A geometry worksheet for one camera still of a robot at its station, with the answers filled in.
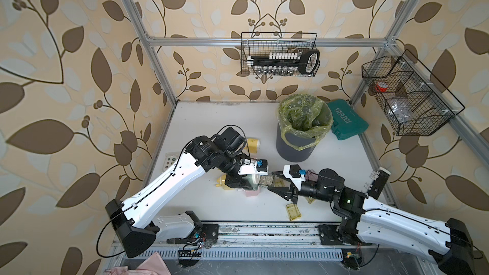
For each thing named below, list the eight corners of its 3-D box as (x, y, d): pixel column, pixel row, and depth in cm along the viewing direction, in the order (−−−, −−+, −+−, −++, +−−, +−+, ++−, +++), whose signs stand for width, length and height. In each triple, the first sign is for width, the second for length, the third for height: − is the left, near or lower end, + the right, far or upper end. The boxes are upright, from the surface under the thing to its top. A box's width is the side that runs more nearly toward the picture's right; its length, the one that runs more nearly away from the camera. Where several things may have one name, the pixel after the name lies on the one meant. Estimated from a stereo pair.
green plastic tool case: (335, 139, 104) (338, 134, 100) (323, 104, 121) (325, 98, 117) (370, 139, 104) (374, 134, 100) (353, 104, 121) (356, 98, 117)
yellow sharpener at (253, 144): (247, 153, 99) (247, 145, 93) (247, 146, 102) (247, 138, 96) (259, 153, 99) (260, 145, 93) (259, 146, 102) (259, 138, 96)
